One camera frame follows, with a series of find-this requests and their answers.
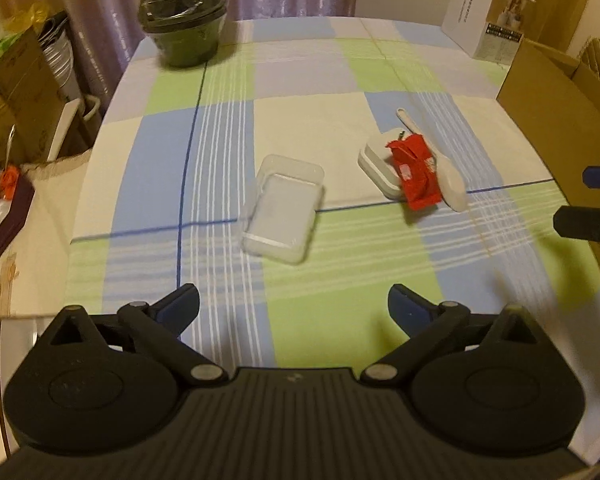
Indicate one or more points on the dark red box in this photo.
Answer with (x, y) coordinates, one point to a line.
(10, 220)

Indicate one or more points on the clear plastic food container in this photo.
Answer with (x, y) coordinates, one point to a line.
(280, 210)

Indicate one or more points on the beige plastic spoon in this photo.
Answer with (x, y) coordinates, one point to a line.
(452, 185)

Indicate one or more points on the dark green lidded bowl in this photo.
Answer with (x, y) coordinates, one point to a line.
(185, 35)

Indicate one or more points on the plaid tablecloth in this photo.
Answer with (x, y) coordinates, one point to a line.
(330, 110)

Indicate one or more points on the stack of metal bowls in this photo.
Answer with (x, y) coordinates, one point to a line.
(57, 55)

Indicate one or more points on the red snack packet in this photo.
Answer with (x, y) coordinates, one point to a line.
(415, 175)

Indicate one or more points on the tall brown carton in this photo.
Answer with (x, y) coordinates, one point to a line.
(25, 90)

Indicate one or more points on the white rectangular case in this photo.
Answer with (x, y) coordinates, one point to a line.
(375, 160)

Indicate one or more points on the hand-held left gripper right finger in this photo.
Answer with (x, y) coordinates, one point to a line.
(407, 310)

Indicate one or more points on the white flat board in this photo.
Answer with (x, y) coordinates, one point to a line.
(67, 125)

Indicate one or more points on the white printed product box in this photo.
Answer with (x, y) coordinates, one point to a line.
(467, 20)

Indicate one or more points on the brown cardboard box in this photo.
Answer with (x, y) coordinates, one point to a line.
(545, 105)

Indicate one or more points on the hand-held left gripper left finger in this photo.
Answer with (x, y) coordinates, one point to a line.
(177, 310)

